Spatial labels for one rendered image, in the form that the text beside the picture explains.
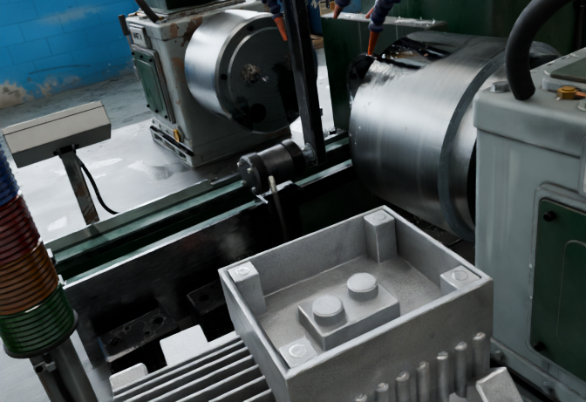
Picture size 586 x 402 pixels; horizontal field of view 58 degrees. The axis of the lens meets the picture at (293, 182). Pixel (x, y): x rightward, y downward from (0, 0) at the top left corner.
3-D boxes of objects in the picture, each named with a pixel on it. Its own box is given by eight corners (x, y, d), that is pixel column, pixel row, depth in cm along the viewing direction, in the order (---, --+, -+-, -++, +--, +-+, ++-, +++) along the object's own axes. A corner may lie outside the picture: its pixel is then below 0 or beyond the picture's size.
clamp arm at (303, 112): (320, 155, 81) (295, -19, 70) (331, 160, 79) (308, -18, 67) (301, 163, 80) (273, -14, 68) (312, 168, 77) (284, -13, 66)
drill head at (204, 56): (258, 90, 147) (241, -4, 136) (336, 118, 118) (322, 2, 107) (174, 117, 136) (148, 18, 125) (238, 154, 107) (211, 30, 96)
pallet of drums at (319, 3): (321, 31, 665) (313, -31, 632) (353, 39, 598) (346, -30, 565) (232, 54, 628) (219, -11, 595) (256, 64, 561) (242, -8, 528)
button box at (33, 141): (112, 139, 101) (100, 115, 101) (112, 123, 94) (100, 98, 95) (17, 169, 93) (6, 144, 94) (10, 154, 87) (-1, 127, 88)
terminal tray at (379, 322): (389, 286, 39) (382, 202, 36) (495, 382, 30) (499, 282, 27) (239, 354, 35) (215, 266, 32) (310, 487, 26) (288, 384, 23)
